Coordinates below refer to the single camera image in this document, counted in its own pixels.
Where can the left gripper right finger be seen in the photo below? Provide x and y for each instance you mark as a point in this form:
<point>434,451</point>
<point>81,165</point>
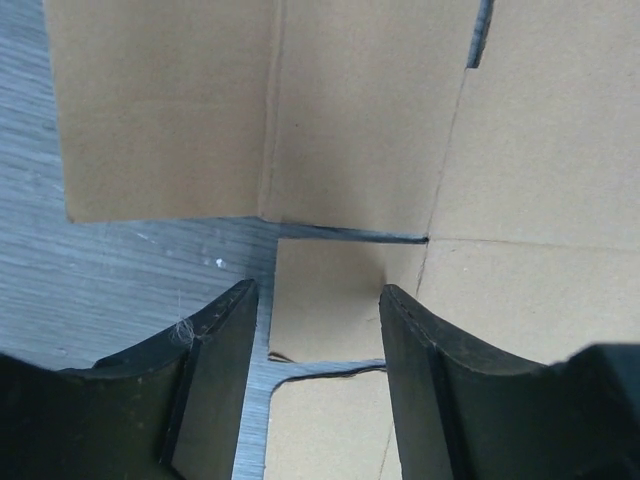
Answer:
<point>464,409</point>

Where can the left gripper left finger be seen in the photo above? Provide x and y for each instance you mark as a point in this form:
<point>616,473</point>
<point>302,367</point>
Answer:
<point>168,407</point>

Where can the cardboard box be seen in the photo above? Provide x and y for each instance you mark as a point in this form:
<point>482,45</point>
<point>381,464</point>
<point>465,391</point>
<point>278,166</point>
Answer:
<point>504,135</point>

